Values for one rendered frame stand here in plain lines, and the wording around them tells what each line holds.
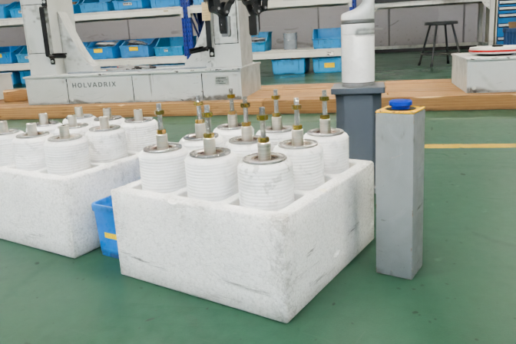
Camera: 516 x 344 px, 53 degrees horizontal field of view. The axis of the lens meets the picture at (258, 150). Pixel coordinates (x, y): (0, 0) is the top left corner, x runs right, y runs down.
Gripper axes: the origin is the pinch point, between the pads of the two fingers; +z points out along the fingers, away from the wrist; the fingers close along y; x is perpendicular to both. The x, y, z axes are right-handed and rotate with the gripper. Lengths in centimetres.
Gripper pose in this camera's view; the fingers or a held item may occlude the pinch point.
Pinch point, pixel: (239, 29)
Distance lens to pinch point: 101.6
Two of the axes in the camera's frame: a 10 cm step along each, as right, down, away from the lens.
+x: 6.5, 1.3, -7.5
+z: 0.6, 9.7, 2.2
